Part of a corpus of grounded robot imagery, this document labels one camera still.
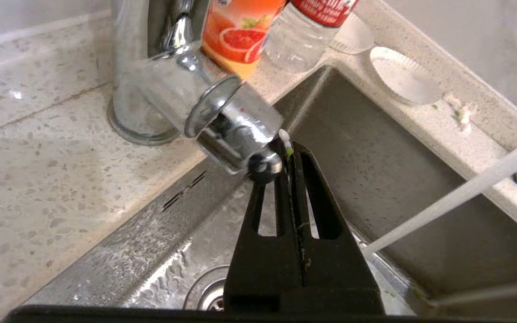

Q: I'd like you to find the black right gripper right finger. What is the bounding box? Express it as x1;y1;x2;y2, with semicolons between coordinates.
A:
291;143;385;314

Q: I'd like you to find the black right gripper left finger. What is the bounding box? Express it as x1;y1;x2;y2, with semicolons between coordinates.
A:
223;140;304;314

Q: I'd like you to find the chrome faucet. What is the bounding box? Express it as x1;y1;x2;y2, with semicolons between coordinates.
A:
108;0;285;183

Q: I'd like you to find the round steel sink drain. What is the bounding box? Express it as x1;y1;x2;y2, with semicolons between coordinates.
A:
182;265;232;312

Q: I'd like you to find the stainless steel sink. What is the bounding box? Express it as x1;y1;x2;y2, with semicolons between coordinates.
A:
23;65;517;314

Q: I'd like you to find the white food scrap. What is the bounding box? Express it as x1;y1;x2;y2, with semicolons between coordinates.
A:
443;92;477;133

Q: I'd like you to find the white paper cupcake liner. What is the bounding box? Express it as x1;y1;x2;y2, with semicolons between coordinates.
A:
330;13;376;55
370;46;443;106

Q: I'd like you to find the clear bottle red label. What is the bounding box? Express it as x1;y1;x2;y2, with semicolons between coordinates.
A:
263;0;360;74

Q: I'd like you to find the orange juice bottle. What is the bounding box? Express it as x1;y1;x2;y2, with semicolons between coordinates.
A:
200;0;286;80

